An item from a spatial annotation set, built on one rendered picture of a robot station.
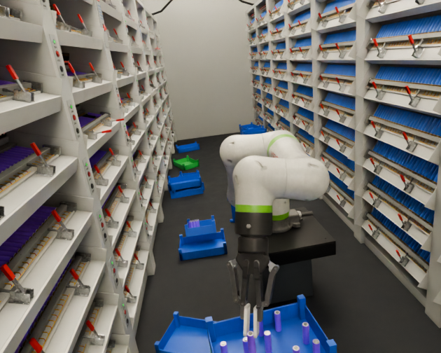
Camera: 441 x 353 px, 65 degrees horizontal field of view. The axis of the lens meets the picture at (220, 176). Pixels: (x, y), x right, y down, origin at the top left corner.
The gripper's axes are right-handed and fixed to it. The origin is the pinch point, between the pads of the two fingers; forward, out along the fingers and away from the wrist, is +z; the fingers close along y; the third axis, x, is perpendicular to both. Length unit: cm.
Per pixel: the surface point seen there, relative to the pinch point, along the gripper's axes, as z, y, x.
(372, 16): -117, -34, -87
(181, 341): 34, 47, -60
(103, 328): 15, 55, -15
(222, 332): 9.8, 12.6, -15.0
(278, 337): 9.8, -3.5, -18.0
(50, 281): -9.0, 43.2, 19.9
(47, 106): -53, 54, 14
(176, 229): -7, 97, -149
